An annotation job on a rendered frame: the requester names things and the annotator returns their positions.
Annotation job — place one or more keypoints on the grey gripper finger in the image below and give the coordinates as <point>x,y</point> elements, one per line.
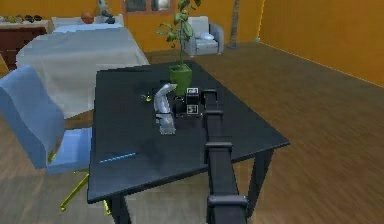
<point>164,115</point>

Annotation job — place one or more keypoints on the orange basketball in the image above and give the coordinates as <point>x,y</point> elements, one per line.
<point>87,17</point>

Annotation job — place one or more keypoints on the house plant green pot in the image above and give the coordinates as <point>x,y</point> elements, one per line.
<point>181,75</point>

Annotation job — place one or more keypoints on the green object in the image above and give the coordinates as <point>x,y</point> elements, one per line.
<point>12,18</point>

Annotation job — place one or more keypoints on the bed with grey cover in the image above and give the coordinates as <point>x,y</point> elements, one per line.
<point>80,56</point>

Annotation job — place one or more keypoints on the blue chair yellow legs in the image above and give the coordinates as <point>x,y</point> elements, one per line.
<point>30,113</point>

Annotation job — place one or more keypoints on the grey armchair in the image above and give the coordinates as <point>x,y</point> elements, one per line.
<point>203,45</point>

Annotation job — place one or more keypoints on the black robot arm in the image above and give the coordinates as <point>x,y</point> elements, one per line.
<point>220,166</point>

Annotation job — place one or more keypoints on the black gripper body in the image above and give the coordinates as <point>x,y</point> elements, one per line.
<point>180,106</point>

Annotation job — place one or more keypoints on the small yellow black object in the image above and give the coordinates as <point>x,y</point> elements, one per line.
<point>146,98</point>

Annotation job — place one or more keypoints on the brown framed wall picture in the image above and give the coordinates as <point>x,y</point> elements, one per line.
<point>148,6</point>

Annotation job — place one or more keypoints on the white cushion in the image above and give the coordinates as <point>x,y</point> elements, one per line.
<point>206,36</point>

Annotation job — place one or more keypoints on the white bed pillow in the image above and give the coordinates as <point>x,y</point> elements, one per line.
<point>70,21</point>

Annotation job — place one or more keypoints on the dark brown dresser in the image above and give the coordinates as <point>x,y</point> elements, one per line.
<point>16,36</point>

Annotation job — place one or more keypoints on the black table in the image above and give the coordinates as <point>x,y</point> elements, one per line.
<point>130,133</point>

